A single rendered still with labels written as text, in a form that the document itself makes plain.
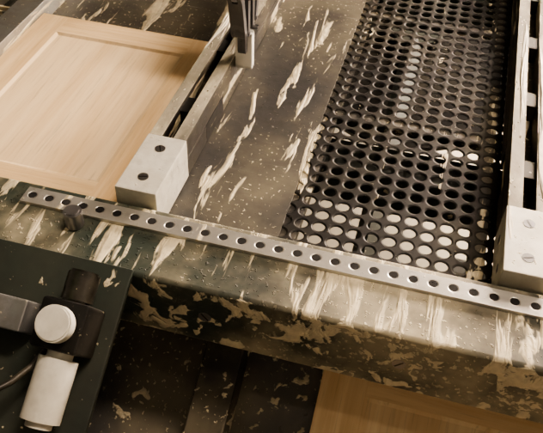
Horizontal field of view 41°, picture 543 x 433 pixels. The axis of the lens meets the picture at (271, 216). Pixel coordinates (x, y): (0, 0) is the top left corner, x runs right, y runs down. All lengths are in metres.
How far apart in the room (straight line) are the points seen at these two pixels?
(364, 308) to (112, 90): 0.63
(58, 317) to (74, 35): 0.73
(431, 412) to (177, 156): 0.53
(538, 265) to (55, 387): 0.61
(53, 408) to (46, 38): 0.79
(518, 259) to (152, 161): 0.52
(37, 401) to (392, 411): 0.52
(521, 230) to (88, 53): 0.83
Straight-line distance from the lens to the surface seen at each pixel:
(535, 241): 1.02
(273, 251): 0.96
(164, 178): 1.04
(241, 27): 1.22
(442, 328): 0.92
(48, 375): 0.90
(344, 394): 1.14
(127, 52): 1.42
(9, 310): 0.95
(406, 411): 1.14
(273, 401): 1.17
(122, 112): 1.27
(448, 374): 0.94
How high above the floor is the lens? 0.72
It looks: 12 degrees up
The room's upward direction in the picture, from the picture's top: 14 degrees clockwise
